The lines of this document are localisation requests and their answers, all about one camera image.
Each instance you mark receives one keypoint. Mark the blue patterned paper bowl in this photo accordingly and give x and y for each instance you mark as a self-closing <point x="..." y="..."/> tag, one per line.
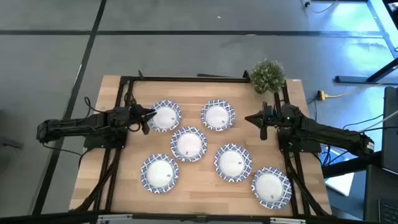
<point x="164" y="118"/>
<point x="233" y="162"/>
<point x="271" y="187"/>
<point x="217" y="115"/>
<point x="188" y="144"/>
<point x="160" y="173"/>

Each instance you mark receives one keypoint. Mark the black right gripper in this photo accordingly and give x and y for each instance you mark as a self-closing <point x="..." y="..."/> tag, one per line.
<point x="272" y="116"/>

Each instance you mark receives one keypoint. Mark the black desk leg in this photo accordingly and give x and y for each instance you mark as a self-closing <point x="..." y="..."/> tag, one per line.
<point x="357" y="79"/>

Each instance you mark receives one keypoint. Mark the small green potted plant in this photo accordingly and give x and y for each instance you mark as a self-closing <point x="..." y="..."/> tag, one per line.
<point x="267" y="76"/>

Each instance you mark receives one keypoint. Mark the black metal table frame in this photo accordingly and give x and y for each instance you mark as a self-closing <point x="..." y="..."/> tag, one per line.
<point x="186" y="79"/>

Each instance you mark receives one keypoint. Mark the black curved frame bracket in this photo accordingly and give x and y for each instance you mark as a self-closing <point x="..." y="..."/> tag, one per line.
<point x="246" y="74"/>
<point x="140" y="75"/>

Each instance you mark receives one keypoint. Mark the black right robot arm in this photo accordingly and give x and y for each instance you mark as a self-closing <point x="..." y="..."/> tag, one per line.
<point x="326" y="133"/>

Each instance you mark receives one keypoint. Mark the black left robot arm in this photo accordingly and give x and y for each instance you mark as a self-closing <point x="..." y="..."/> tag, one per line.
<point x="77" y="124"/>

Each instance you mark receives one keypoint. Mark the black equipment case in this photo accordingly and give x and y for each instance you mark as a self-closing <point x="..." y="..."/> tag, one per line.
<point x="379" y="193"/>

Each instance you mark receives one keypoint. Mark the black monitor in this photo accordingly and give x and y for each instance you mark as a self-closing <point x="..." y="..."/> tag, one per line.
<point x="390" y="130"/>

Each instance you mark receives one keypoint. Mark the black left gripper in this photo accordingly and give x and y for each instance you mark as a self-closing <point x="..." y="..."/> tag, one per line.
<point x="132" y="115"/>

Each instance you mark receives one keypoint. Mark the yellow power strip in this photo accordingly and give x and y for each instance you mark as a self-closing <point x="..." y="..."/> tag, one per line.
<point x="321" y="95"/>

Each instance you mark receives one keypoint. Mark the black camera rig beam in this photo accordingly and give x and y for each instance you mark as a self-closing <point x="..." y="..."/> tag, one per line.
<point x="186" y="219"/>

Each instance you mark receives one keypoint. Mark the white paper sheet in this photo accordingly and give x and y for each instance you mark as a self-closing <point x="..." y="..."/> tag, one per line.
<point x="342" y="183"/>

